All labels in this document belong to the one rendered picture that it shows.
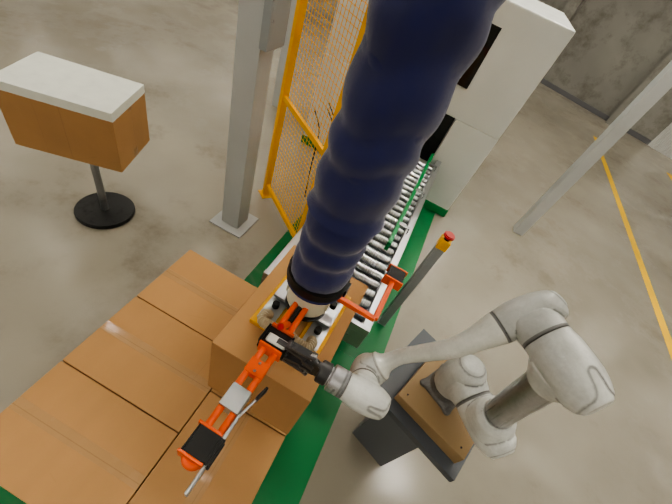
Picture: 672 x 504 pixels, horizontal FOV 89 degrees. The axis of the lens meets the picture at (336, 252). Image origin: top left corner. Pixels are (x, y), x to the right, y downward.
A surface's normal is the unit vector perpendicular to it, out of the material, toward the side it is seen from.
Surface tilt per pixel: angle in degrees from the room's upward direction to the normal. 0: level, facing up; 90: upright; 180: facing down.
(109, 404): 0
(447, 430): 5
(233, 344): 1
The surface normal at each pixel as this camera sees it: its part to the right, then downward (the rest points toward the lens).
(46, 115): -0.07, 0.73
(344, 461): 0.29, -0.64
